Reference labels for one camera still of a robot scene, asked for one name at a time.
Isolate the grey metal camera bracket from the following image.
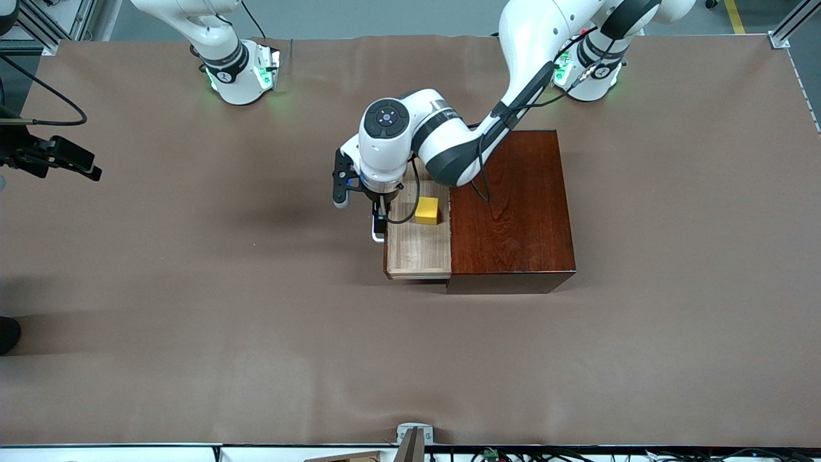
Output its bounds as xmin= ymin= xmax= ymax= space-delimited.
xmin=397 ymin=422 xmax=435 ymax=462

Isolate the brown table mat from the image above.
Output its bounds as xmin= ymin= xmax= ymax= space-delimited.
xmin=0 ymin=33 xmax=821 ymax=448

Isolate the yellow cube block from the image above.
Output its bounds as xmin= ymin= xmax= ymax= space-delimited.
xmin=414 ymin=197 xmax=441 ymax=226

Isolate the black right arm base cable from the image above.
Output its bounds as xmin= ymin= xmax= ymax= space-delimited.
xmin=241 ymin=0 xmax=269 ymax=40

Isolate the light wooden board piece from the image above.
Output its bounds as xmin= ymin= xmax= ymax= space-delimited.
xmin=304 ymin=450 xmax=387 ymax=462

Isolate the aluminium frame profile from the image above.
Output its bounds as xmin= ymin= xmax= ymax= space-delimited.
xmin=0 ymin=0 xmax=97 ymax=56
xmin=768 ymin=0 xmax=821 ymax=49

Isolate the black round object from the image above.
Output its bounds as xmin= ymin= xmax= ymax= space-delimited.
xmin=0 ymin=316 xmax=22 ymax=356

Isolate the black right arm wrist cable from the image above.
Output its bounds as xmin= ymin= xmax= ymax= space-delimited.
xmin=0 ymin=54 xmax=89 ymax=128

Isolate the black left arm wrist cable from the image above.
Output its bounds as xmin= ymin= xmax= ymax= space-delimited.
xmin=383 ymin=37 xmax=618 ymax=225

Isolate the black arm wrist cable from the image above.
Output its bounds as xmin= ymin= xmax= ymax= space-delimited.
xmin=383 ymin=37 xmax=618 ymax=225
xmin=0 ymin=54 xmax=89 ymax=128

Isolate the dark brown wooden drawer box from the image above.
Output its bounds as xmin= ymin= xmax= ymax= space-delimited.
xmin=446 ymin=130 xmax=577 ymax=296

